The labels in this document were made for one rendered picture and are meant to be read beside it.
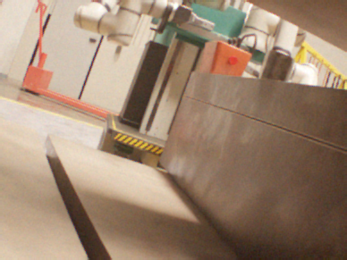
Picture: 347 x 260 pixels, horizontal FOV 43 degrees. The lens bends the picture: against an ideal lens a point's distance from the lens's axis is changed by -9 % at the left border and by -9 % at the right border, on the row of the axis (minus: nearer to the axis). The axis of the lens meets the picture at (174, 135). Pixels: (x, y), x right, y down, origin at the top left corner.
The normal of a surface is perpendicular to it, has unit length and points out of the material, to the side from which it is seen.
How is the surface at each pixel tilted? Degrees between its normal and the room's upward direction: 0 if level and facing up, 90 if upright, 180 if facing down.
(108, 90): 90
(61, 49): 90
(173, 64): 90
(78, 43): 90
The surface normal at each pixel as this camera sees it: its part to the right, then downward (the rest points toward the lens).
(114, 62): 0.49, 0.25
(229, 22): 0.14, 0.13
